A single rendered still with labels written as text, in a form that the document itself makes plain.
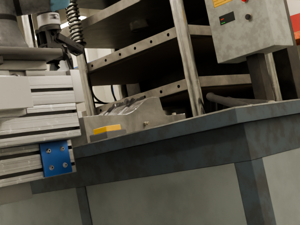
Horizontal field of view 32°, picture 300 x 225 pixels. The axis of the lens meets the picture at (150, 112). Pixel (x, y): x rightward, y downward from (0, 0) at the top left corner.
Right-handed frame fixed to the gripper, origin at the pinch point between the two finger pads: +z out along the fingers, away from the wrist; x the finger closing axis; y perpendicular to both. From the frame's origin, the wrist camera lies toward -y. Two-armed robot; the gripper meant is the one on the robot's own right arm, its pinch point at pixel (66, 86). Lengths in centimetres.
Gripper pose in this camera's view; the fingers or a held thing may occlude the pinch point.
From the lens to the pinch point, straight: 177.8
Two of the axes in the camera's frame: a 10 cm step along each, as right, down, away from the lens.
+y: -6.9, 0.8, -7.2
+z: 1.9, 9.8, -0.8
